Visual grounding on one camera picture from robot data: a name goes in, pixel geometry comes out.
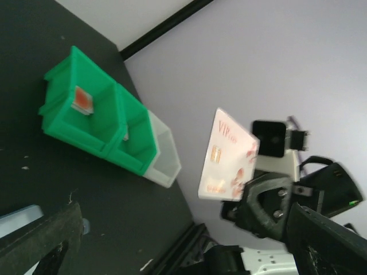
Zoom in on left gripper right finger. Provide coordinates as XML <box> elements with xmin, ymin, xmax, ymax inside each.
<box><xmin>286</xmin><ymin>203</ymin><xmax>366</xmax><ymax>275</ymax></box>

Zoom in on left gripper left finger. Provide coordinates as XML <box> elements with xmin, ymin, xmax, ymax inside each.
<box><xmin>1</xmin><ymin>202</ymin><xmax>84</xmax><ymax>274</ymax></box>

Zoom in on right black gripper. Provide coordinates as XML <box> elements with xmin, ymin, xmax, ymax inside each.
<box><xmin>220</xmin><ymin>174</ymin><xmax>293</xmax><ymax>239</ymax></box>

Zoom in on blue card holder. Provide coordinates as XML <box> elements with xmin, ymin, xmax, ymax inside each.
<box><xmin>0</xmin><ymin>205</ymin><xmax>44</xmax><ymax>238</ymax></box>

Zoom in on white striped credit card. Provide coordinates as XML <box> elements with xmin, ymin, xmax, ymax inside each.
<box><xmin>198</xmin><ymin>108</ymin><xmax>260</xmax><ymax>201</ymax></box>

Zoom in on clear white bin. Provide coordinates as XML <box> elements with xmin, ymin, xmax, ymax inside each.
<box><xmin>143</xmin><ymin>110</ymin><xmax>182</xmax><ymax>188</ymax></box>

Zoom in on green bin compartment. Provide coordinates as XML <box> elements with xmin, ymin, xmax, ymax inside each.
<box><xmin>106</xmin><ymin>84</ymin><xmax>157</xmax><ymax>176</ymax></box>
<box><xmin>38</xmin><ymin>46</ymin><xmax>126</xmax><ymax>158</ymax></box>

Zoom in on red dot credit card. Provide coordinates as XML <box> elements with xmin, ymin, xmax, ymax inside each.
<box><xmin>71</xmin><ymin>86</ymin><xmax>94</xmax><ymax>116</ymax></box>

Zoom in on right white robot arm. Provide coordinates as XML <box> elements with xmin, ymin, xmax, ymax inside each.
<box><xmin>198</xmin><ymin>156</ymin><xmax>366</xmax><ymax>274</ymax></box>

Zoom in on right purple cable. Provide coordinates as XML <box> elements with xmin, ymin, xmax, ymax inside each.
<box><xmin>286</xmin><ymin>115</ymin><xmax>302</xmax><ymax>131</ymax></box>

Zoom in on right black frame post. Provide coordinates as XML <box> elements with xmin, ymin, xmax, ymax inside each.
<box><xmin>120</xmin><ymin>0</ymin><xmax>213</xmax><ymax>61</ymax></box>

